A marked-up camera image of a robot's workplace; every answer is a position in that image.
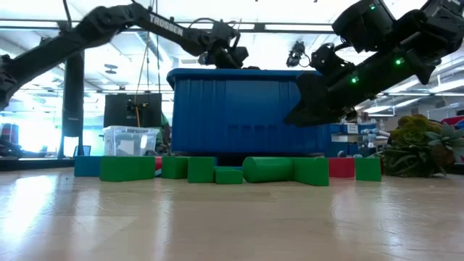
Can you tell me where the blue foam block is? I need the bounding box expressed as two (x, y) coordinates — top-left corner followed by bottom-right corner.
(74, 156), (103, 178)

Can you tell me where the artificial succulent in black pot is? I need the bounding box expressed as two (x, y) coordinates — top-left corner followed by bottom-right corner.
(373, 114), (464, 178)

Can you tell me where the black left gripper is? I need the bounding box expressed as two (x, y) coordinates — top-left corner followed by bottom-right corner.
(197, 20), (251, 70)

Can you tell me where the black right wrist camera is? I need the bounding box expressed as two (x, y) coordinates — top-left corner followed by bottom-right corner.
(310, 42), (358, 79)

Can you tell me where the red background object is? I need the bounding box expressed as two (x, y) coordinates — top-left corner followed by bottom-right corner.
(440, 115), (464, 131)

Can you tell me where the large blue plastic bin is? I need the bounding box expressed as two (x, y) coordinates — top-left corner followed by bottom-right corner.
(166, 67), (333, 157)

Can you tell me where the black background monitor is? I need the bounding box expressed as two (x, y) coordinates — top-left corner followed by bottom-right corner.
(103, 93), (163, 128)

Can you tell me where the clear plastic block box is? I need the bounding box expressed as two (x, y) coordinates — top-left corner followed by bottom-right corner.
(102, 125), (160, 157)

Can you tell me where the black pillar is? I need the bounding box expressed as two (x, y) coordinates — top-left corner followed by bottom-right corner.
(59, 50), (86, 160)

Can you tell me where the black hanging camera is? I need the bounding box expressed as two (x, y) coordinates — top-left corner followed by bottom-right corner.
(286, 40), (309, 69)

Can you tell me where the green foam block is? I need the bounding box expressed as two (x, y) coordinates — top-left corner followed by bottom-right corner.
(161, 156), (189, 180)
(355, 157), (382, 182)
(187, 156), (217, 183)
(292, 157), (330, 187)
(214, 166), (244, 185)
(99, 156), (156, 182)

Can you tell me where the green foam cylinder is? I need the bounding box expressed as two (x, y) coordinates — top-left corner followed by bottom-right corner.
(241, 156), (295, 183)

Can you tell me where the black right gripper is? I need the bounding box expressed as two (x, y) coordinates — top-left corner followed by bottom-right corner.
(284, 57), (396, 128)

